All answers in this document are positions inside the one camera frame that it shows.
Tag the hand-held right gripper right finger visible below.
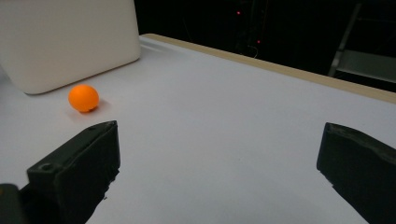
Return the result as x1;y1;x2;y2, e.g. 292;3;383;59
316;121;396;224

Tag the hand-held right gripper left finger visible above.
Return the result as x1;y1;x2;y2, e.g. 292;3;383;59
19;119;121;224

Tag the orange ball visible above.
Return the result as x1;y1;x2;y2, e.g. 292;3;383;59
67;84;100;114

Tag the white plastic box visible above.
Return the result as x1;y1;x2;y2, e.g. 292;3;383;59
0;0;143;95

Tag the grey metal stand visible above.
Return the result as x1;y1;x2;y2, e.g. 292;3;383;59
328;3;396;84

